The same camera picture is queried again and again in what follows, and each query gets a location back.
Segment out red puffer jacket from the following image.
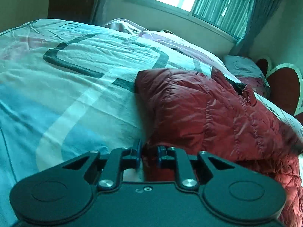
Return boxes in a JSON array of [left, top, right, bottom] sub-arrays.
[[135, 68, 302, 226]]

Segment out patterned white bed cover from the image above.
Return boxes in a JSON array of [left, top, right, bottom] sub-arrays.
[[1, 19, 302, 226]]

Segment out folded grey pink bedding pile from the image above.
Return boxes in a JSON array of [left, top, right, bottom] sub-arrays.
[[223, 55, 271, 98]]

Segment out pink crumpled blanket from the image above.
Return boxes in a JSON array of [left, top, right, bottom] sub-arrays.
[[103, 19, 225, 68]]

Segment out red heart-shaped headboard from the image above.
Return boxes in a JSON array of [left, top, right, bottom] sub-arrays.
[[256, 56, 302, 123]]

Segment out dark wooden wardrobe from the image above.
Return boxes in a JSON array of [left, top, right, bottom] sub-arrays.
[[48, 0, 94, 24]]

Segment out teal curtain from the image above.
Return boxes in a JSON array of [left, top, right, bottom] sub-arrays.
[[229, 0, 281, 56]]

